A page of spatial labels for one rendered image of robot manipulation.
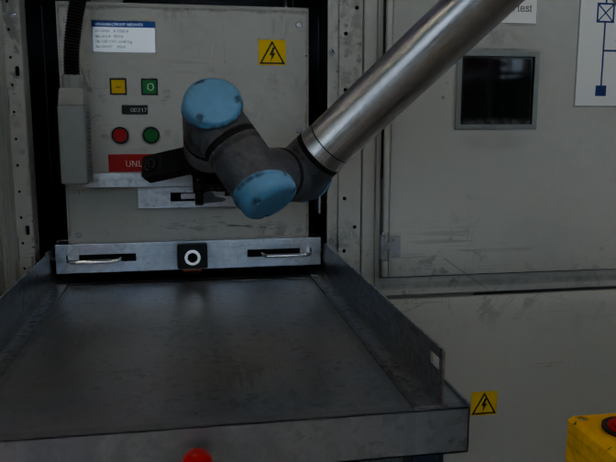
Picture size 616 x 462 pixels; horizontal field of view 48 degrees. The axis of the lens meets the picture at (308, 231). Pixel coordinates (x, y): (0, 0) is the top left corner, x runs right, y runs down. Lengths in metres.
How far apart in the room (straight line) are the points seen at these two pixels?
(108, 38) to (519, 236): 0.94
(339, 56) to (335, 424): 0.83
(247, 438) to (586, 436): 0.35
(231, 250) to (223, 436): 0.72
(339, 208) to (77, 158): 0.52
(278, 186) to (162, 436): 0.41
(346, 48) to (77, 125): 0.54
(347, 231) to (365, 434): 0.70
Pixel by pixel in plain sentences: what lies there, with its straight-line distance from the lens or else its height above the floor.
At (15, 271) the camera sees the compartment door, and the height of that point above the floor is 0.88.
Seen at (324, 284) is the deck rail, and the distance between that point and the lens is 1.37.
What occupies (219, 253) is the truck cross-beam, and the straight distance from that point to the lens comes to 1.45.
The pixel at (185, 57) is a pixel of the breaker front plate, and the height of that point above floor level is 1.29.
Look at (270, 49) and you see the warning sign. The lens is 1.45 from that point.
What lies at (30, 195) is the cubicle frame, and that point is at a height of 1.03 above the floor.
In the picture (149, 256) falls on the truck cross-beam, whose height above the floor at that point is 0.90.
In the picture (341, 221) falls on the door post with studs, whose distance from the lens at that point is 1.44.
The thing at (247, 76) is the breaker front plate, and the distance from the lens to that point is 1.44.
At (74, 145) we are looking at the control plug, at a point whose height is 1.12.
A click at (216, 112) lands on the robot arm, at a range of 1.05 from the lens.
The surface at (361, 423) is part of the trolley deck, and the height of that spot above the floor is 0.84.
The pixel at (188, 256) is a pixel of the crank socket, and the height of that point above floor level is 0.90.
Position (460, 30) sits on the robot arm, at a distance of 1.06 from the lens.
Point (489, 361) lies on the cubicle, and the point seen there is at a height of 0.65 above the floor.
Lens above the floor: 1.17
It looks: 9 degrees down
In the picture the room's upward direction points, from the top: straight up
